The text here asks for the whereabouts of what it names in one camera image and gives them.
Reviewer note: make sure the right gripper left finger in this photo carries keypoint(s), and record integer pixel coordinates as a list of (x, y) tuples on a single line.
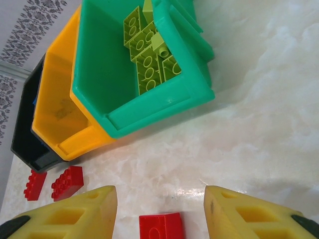
[(62, 219)]

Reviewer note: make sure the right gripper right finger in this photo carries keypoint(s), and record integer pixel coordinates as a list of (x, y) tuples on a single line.
[(249, 219)]

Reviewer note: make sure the long red lego brick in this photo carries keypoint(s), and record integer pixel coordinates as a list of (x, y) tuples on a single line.
[(160, 225), (67, 183)]

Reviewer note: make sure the long green lego brick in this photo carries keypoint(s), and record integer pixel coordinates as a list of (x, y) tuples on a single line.
[(148, 72), (142, 41)]

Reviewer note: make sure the black plastic bin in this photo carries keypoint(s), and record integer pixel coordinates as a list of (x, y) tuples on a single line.
[(25, 139)]

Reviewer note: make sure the yellow plastic bin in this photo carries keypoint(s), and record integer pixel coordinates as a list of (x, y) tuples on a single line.
[(54, 87)]

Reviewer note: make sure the green plastic bin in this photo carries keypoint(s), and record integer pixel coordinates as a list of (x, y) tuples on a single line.
[(99, 74)]

